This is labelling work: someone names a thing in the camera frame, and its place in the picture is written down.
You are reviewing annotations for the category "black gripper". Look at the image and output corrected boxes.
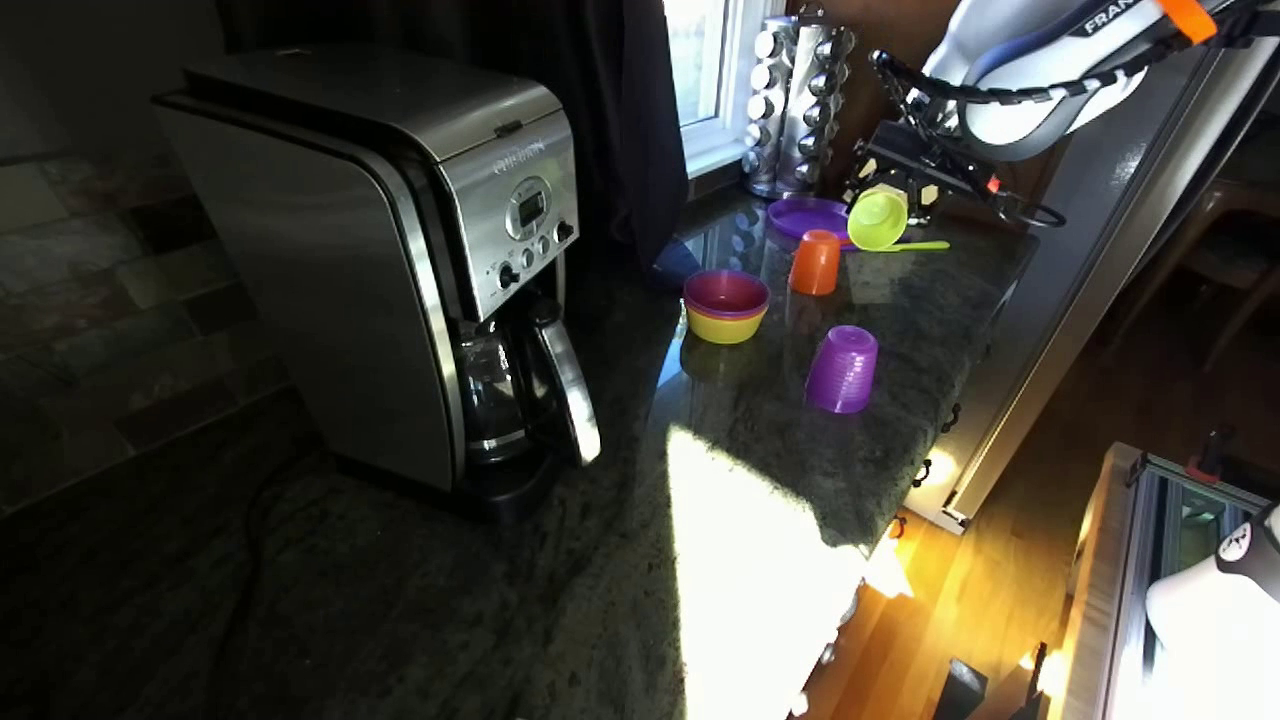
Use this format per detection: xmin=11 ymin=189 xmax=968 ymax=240
xmin=847 ymin=110 xmax=1018 ymax=224

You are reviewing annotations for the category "yellow-green plastic cup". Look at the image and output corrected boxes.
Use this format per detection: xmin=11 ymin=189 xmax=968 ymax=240
xmin=846 ymin=179 xmax=918 ymax=254

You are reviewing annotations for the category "orange plastic cup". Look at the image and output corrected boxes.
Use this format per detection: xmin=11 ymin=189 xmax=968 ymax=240
xmin=786 ymin=227 xmax=847 ymax=298

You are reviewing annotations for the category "purple plastic cup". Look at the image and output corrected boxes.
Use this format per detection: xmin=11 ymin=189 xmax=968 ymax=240
xmin=799 ymin=318 xmax=885 ymax=419

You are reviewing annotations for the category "purple plastic plate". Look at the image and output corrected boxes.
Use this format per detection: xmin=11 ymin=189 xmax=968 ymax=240
xmin=764 ymin=190 xmax=858 ymax=249

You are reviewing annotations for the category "chrome spice jar rack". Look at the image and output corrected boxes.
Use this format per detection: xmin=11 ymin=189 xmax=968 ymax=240
xmin=736 ymin=6 xmax=860 ymax=202

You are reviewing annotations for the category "magenta plastic bowl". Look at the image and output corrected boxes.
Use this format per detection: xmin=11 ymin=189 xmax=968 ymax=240
xmin=682 ymin=269 xmax=776 ymax=318

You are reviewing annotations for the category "yellow plastic bowl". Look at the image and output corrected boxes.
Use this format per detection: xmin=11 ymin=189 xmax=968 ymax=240
xmin=682 ymin=297 xmax=772 ymax=346

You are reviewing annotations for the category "white framed window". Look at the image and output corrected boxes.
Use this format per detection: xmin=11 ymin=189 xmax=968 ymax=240
xmin=662 ymin=0 xmax=793 ymax=182

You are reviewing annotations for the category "glass coffee carafe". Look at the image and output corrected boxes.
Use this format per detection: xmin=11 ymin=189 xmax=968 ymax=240
xmin=456 ymin=297 xmax=608 ymax=503

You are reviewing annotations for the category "silver black coffee maker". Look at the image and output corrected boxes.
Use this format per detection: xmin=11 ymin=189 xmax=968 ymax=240
xmin=154 ymin=44 xmax=611 ymax=523

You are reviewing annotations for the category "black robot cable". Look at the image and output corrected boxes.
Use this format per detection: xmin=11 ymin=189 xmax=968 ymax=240
xmin=874 ymin=48 xmax=1163 ymax=110

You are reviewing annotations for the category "orange strap on arm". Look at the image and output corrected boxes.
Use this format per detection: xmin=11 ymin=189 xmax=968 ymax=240
xmin=1158 ymin=0 xmax=1224 ymax=48

